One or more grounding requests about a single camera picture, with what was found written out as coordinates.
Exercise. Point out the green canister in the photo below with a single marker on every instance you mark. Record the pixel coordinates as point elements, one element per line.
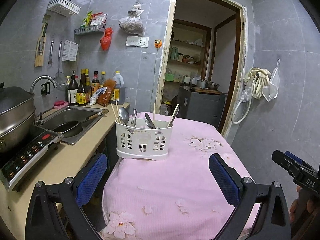
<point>174,53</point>

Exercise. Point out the person's right hand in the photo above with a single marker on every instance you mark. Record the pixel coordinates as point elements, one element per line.
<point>293,210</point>

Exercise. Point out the white wall socket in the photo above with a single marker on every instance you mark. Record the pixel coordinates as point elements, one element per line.
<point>143,42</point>

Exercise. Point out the white perforated wall box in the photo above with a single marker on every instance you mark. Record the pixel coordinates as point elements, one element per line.
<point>70,50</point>

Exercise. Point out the black wall socket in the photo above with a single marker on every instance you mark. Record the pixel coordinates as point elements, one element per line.
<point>45,88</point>

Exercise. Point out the wooden door frame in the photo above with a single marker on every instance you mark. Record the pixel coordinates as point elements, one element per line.
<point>241,67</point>

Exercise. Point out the soy sauce bottle yellow label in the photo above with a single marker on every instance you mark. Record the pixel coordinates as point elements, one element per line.
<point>82,95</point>

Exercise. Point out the yellow-capped clear bottle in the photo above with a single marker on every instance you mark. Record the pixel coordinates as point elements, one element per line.
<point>102,78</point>

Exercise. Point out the curved metal faucet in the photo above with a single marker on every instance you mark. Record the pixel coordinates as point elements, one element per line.
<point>42,77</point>

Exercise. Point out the red and white packets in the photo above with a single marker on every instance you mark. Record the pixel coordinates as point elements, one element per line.
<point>98,19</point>

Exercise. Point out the metal wall hook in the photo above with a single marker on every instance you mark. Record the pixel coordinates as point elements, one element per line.
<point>278,60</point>

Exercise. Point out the red plastic bag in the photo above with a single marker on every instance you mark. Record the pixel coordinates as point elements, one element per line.
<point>106,41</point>

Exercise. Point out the brown cooking oil jug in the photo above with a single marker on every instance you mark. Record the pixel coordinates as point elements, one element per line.
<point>119,90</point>

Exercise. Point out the white and blue packet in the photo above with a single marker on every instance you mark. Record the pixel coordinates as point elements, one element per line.
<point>96,96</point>

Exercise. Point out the grey metal cabinet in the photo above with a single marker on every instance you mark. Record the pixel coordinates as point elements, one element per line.
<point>200,105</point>

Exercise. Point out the grey wall switch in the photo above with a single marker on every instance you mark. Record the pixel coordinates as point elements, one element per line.
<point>131,41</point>

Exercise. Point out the stainless steel sink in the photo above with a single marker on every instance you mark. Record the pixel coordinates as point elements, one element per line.
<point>72,113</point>

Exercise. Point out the wooden wall knife rack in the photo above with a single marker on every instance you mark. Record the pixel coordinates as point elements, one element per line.
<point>38,60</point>

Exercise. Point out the white wall basket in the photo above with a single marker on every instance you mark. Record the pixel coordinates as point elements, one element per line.
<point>63,6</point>

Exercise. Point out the hanging metal strainer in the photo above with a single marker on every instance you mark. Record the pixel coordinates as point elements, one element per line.
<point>60,81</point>

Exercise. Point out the hanging metal peeler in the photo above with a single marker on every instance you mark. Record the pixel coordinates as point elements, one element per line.
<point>50,52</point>

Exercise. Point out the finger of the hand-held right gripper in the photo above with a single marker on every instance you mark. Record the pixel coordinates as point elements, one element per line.
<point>282,160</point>
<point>296,158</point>

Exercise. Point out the wooden cutting board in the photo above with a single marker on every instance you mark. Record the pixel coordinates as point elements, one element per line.
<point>212,91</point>

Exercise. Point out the orange red seasoning packet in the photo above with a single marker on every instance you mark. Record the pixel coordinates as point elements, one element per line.
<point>107,93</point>

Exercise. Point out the pink floral tablecloth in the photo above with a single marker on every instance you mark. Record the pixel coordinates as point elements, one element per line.
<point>175,175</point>

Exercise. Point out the dark sauce bottle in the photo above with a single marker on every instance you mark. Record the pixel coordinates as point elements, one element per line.
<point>88,82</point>

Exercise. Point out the hanging clear plastic bag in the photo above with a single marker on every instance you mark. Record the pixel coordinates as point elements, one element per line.
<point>131,25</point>

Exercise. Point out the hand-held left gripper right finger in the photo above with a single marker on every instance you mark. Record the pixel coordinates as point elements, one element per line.
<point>223,177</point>

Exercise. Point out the steel pot with lid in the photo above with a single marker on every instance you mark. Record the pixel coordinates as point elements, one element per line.
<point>15,130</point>

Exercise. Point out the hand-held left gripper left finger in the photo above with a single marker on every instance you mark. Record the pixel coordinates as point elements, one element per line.
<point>92,177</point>

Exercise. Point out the pink sponge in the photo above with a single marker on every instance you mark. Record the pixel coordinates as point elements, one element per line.
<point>60,104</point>

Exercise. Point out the grey wall shelf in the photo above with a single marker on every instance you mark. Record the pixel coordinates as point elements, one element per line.
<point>88,30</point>

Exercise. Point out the green yellow snack packet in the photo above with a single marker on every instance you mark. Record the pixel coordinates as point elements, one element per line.
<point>86,20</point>

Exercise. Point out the dark wok lid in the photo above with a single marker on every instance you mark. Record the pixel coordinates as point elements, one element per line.
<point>15,98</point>

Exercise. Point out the steel bowl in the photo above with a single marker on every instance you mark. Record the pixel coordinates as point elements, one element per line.
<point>213,85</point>

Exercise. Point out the sauce bottle red label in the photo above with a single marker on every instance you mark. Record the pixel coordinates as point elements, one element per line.
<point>95,82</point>

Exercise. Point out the metal spoon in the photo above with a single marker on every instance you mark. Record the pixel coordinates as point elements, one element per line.
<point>147,117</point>
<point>152,125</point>
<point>123,115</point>

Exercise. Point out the white plastic utensil holder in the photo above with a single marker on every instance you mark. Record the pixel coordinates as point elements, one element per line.
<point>130,140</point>

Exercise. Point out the dark pump soap bottle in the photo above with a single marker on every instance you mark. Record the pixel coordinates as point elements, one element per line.
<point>71,92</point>

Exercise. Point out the wooden storage shelf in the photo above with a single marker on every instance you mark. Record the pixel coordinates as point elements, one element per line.
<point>186,45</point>

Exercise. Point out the beige kitchen counter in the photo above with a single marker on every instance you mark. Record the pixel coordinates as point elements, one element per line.
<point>75,160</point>

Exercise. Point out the beige rubber gloves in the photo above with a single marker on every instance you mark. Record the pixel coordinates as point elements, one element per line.
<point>260,82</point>

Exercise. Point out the black induction cooker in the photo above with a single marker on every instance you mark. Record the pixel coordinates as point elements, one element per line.
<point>30,155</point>

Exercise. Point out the metal tongs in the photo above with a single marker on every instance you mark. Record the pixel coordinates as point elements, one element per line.
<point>134,116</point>

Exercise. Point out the metal sink knob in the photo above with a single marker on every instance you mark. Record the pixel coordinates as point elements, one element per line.
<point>39,120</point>

